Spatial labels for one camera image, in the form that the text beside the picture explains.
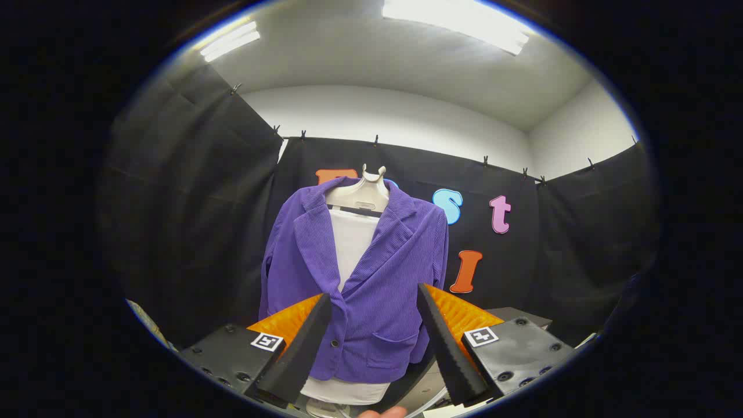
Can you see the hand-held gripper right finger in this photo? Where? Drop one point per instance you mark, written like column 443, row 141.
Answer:
column 447, row 348

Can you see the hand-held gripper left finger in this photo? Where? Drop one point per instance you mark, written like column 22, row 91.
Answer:
column 302, row 348

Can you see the grey cabinet with drawers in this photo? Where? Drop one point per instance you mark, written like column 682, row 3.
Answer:
column 522, row 314

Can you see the white fabric mannequin torso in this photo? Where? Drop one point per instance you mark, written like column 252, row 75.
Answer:
column 351, row 244

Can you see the cream plastic hanger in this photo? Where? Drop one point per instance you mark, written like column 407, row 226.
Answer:
column 360, row 194

